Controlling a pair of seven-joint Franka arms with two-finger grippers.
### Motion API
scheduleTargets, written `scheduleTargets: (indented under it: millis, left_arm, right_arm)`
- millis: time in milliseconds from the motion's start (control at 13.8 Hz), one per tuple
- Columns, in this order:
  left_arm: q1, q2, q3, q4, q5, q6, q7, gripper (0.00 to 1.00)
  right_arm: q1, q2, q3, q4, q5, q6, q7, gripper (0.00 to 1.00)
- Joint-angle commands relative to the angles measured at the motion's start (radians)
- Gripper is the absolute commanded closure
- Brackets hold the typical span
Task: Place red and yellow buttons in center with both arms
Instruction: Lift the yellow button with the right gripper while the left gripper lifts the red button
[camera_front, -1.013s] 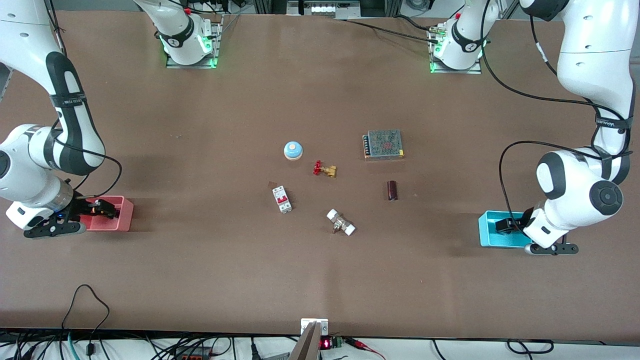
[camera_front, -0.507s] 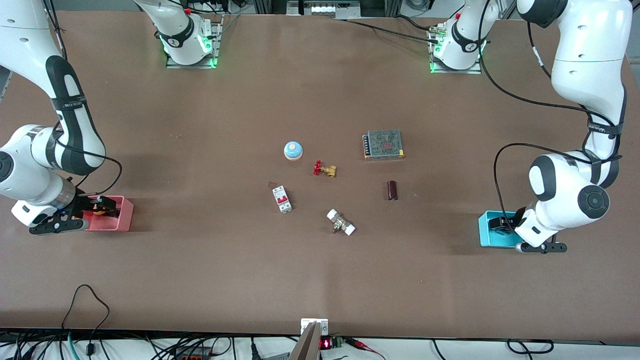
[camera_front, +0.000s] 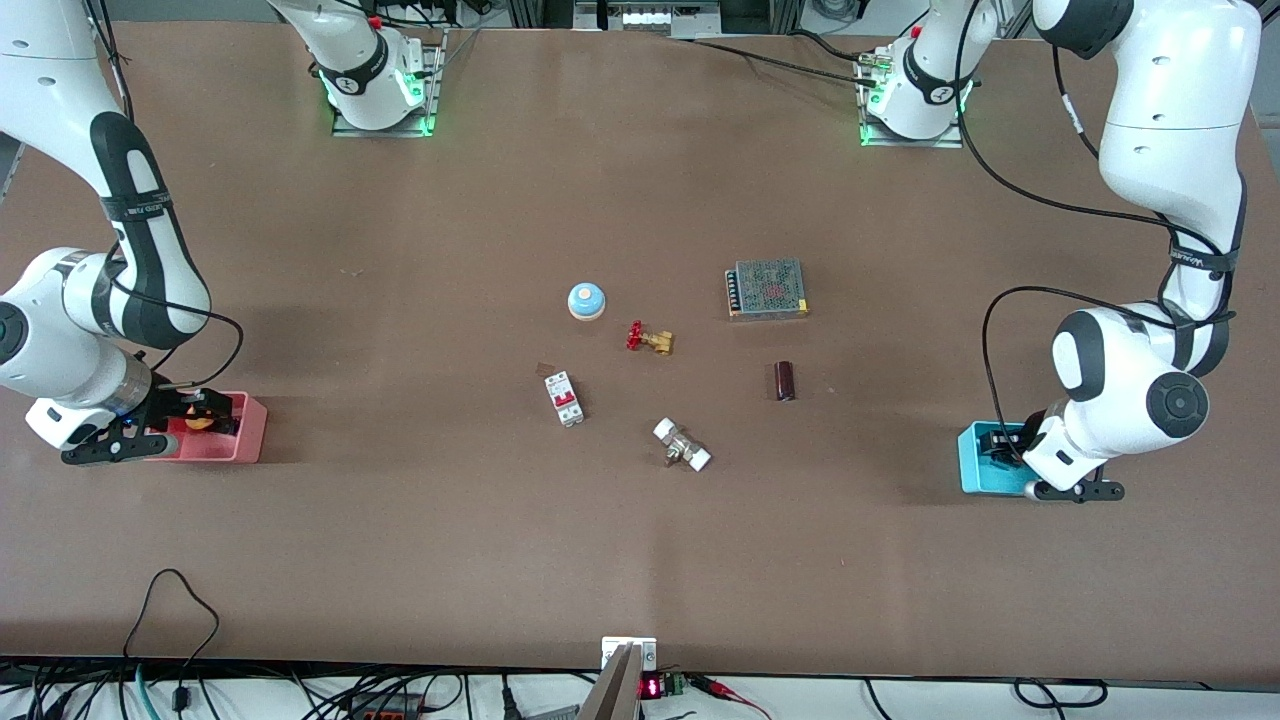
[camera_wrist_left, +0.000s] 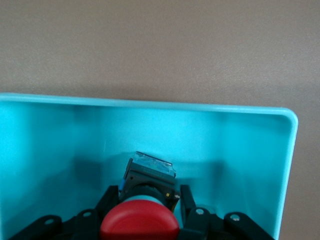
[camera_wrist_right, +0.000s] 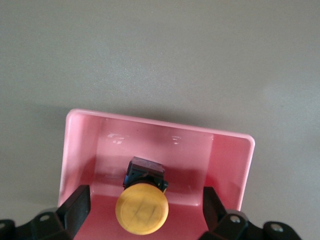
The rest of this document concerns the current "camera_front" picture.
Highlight pink plastic bin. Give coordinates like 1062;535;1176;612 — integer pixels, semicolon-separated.
143;391;268;464

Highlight cyan plastic bin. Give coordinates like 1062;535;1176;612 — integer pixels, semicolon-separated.
957;421;1043;497

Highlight metal mesh power supply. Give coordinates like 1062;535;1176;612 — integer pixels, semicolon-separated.
725;258;810;322

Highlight silver valve white caps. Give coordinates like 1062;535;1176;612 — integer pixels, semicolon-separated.
652;417;713;473

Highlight orange power strip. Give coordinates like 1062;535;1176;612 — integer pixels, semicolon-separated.
340;695;423;720

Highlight red clip lead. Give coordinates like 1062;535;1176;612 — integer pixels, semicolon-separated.
690;675;773;720

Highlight grey control box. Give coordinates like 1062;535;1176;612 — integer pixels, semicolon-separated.
573;0;723;39

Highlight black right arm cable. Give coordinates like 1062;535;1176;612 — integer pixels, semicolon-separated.
85;0;246;391

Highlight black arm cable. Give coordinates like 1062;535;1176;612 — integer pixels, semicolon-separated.
85;0;246;391
955;0;1237;467

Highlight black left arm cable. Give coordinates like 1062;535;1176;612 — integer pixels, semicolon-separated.
955;0;1237;467

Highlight black coiled floor cable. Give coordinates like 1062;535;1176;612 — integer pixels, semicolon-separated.
1013;678;1109;709

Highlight black looped cable with plug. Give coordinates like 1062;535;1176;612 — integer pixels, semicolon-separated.
122;568;221;713

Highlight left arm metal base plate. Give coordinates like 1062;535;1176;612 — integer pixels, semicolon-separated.
858;50;966;150

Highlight white circuit breaker red switch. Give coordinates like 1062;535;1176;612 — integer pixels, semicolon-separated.
544;371;586;428

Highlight brass valve red handle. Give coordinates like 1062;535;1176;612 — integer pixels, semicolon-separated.
626;320;676;357

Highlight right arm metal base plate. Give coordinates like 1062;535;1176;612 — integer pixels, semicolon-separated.
331;30;446;139

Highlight black cable on table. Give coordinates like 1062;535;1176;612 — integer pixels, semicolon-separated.
688;30;883;86

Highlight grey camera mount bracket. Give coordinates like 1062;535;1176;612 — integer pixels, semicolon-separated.
575;637;658;720

